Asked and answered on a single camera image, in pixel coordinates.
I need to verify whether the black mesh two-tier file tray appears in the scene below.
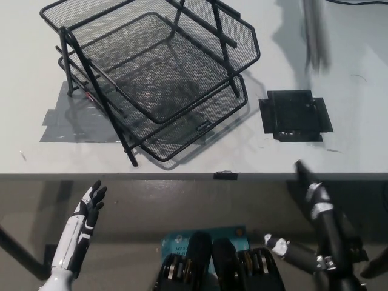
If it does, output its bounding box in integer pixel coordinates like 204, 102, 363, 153
39, 0, 261, 169

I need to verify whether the black table leg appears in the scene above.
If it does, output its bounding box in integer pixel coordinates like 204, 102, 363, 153
0, 224, 46, 280

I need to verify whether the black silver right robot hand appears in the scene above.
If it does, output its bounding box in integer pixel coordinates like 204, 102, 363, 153
263, 160, 369, 275

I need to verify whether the grey tape patch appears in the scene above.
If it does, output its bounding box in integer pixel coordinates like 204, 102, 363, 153
39, 80, 210, 143

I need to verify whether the teal cardboard box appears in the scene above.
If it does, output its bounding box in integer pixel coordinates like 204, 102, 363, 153
160, 224, 251, 273

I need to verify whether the robot left black body block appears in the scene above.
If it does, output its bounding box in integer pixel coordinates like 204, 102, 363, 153
154, 230, 213, 291

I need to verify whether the black tape patch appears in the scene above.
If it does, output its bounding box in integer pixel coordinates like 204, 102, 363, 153
258, 90, 334, 143

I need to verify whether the small black tape strip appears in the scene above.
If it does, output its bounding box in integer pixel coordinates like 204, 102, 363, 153
213, 171, 239, 182

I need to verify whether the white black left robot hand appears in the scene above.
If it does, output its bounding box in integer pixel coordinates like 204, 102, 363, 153
51, 180, 108, 273

